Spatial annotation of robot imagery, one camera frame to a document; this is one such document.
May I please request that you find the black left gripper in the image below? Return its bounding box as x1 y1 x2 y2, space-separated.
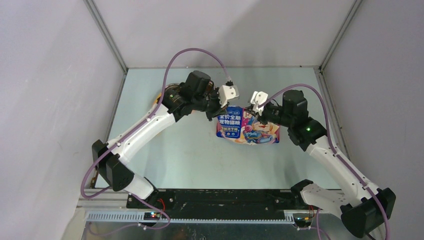
192 87 230 122

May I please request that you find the colourful cat food bag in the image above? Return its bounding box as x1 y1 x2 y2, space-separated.
216 106 280 146

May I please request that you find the yellow plastic food scoop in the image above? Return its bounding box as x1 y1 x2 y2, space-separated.
153 93 162 104

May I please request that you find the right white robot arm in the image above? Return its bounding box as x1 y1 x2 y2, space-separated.
250 89 396 238

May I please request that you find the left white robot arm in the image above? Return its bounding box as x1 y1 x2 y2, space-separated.
91 70 239 208

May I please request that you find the left steel bowl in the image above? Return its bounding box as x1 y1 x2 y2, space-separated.
165 83 180 95

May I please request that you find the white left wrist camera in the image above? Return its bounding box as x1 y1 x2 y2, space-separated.
218 85 240 108

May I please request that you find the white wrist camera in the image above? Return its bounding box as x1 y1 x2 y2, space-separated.
218 85 240 108
250 91 269 116

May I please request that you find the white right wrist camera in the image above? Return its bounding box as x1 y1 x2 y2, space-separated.
250 91 269 116

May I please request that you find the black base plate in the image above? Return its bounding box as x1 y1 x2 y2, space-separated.
146 188 318 221

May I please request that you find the aluminium corner post right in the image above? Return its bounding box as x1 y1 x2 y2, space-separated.
319 0 363 72

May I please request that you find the aluminium corner post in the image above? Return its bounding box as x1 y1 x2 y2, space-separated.
83 0 129 75
319 0 363 72

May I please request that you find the aluminium corner post left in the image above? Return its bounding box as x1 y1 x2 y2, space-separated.
83 0 129 75

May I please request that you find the grey slotted cable duct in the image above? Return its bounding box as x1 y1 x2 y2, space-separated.
85 211 296 225

